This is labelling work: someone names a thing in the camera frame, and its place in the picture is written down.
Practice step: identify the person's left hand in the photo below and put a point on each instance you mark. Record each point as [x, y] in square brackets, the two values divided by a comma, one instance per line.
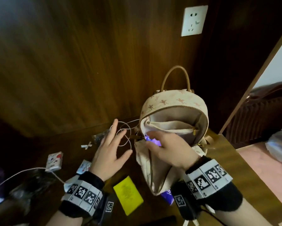
[105, 160]

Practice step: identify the person's right hand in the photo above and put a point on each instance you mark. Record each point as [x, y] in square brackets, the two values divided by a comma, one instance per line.
[176, 150]

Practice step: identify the beige horse-print backpack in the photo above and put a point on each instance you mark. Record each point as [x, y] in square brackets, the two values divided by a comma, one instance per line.
[176, 115]

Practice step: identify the yellow box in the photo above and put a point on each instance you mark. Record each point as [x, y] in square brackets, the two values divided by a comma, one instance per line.
[129, 195]

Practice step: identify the blue pocket tissue pack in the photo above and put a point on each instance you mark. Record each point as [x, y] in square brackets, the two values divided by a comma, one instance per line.
[167, 196]

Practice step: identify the person's right forearm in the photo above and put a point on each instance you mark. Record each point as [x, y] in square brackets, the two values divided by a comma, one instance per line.
[244, 214]

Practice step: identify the small red-print packet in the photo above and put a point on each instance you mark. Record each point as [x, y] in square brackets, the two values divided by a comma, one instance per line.
[84, 167]

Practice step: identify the clear bag with dark contents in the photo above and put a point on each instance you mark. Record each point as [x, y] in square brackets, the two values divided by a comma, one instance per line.
[99, 137]

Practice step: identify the small white ribbon cross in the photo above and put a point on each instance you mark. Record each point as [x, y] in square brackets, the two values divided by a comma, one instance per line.
[86, 145]

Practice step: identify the left marker wristband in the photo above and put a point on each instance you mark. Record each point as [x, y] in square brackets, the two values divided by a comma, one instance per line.
[83, 194]

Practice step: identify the marker wristband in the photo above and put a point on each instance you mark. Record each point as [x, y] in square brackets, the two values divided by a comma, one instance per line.
[83, 194]
[209, 175]

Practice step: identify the right marker wristband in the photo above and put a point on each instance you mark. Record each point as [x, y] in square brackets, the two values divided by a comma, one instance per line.
[209, 175]

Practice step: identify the white red-print box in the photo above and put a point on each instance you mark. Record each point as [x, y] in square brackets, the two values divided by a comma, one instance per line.
[53, 161]

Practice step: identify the black stick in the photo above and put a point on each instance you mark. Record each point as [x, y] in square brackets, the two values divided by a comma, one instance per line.
[162, 221]

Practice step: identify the dark wooden bed headboard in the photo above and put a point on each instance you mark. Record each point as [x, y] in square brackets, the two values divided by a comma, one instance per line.
[261, 115]

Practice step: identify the white plastic bag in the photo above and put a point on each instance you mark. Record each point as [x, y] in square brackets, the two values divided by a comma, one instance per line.
[280, 145]

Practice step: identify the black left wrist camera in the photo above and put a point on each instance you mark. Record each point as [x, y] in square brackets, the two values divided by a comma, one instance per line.
[108, 207]

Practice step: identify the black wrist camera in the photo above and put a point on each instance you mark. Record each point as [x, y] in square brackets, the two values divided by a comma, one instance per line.
[182, 201]
[108, 207]

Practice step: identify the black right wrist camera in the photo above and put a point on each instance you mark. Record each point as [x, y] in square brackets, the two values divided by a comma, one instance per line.
[182, 201]

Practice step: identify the white wall socket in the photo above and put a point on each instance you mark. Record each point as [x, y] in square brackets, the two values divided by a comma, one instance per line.
[194, 21]

